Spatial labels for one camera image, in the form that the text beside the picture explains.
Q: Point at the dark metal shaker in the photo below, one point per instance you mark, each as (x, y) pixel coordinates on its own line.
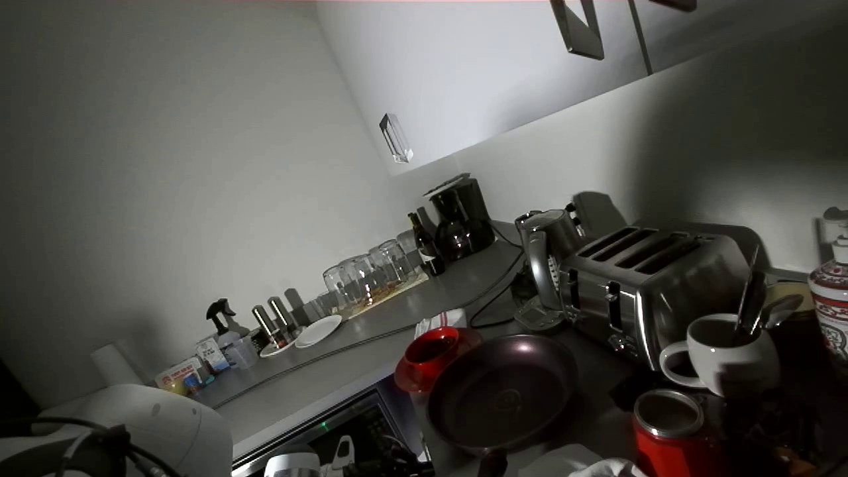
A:
(264, 323)
(299, 305)
(281, 317)

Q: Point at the white napkin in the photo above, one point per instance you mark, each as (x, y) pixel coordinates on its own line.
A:
(443, 319)

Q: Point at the steel electric kettle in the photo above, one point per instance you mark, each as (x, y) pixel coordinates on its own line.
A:
(548, 256)

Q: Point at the black coffee maker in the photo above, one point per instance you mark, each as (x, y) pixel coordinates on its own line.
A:
(459, 215)

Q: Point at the patterned ceramic jar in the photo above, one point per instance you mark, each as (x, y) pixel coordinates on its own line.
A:
(833, 307)

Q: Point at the metal utensil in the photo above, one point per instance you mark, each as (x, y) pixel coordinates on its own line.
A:
(782, 311)

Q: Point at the white patterned cloth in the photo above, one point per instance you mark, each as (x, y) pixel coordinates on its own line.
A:
(566, 461)

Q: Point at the dark frying pan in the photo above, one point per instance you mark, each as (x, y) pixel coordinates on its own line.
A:
(504, 392)

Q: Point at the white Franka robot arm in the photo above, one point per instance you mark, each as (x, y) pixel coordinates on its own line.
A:
(149, 428)

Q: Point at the colourful small box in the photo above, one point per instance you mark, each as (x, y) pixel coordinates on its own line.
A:
(187, 374)

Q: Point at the small white saucer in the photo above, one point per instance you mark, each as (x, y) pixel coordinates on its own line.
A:
(279, 351)

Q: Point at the white ceramic mug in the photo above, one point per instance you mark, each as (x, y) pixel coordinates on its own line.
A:
(724, 352)

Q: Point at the dark wine bottle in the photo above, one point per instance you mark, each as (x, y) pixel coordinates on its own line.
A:
(428, 241)

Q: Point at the dark grey boxy appliance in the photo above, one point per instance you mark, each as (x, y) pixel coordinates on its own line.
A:
(599, 213)

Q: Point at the white plate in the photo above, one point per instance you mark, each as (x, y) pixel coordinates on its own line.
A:
(318, 331)

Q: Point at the chrome four-slot toaster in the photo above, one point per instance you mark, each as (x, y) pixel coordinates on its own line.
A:
(663, 281)

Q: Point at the white upper kitchen cabinet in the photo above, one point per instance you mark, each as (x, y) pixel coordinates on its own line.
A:
(459, 69)

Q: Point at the red metal canister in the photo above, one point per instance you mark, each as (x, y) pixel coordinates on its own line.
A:
(676, 438)

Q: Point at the dark spoon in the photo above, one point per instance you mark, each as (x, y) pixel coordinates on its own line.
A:
(754, 294)

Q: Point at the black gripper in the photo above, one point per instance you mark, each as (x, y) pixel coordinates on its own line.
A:
(386, 457)

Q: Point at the black-pump soap dispenser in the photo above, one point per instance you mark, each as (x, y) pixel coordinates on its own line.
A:
(223, 327)

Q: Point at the clear drinking glass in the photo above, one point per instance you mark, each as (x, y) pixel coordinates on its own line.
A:
(341, 287)
(410, 256)
(365, 278)
(387, 268)

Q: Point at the red bowl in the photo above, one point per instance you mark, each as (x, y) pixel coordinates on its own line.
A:
(431, 359)

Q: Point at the white paper roll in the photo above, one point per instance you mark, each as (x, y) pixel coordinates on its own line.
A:
(112, 364)

